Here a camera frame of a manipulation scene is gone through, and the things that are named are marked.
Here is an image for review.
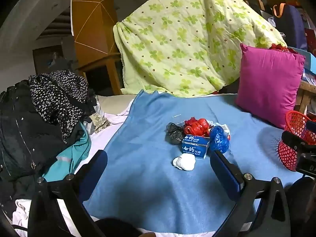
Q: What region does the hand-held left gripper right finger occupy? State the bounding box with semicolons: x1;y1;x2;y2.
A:
209;149;292;237

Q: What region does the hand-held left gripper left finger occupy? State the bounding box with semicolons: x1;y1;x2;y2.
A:
27;149;109;237

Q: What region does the red plastic mesh basket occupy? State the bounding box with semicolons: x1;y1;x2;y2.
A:
278;110;316;172

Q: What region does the small blue plastic bag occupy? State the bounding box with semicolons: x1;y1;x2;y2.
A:
209;125;230;154

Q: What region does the blue toothpaste box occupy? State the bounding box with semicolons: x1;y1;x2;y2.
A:
181;134;211;159

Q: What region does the white tissue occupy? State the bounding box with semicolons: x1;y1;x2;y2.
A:
172;153;196;171

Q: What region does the small white packet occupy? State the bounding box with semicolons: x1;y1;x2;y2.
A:
217;124;230;136

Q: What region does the small red plastic bag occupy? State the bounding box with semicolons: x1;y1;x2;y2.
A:
183;118;211;137

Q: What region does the black plastic bag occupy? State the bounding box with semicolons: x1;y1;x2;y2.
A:
165;123;185;146

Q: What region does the teal garment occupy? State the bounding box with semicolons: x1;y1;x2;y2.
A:
43;128;92;182

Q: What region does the old wooden bench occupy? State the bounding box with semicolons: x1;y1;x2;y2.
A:
295;79;316;119

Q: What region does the beige patterned cloth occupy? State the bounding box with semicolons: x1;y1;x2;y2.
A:
89;112;111;134

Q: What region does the blue blanket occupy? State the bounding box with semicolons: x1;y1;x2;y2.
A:
83;90;304;235

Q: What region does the white bed sheet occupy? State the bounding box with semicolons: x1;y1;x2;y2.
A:
11;94;135;237

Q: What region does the magenta pillow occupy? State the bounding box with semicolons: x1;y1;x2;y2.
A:
234;43;306;129

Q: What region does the person's dark trouser knee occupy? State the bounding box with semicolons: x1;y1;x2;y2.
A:
95;217;158;237

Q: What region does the light blue cardboard box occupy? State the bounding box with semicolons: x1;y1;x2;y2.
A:
288;47;316;71

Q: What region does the cream pillow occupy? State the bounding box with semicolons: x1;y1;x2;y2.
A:
95;94;136;116

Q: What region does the black jacket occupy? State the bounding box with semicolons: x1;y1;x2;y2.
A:
0;80;86;218

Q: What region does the large stuffed red plastic bag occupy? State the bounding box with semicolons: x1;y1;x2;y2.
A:
269;43;297;53

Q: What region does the dark red gift box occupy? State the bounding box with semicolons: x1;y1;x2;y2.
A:
305;28;316;52

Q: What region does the green clover print quilt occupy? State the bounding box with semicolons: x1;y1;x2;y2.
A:
113;0;288;98

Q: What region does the orange wooden cabinet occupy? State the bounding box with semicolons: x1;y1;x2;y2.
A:
71;0;122;95

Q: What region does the navy bag with orange handle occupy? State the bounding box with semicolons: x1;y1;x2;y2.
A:
272;2;308;51

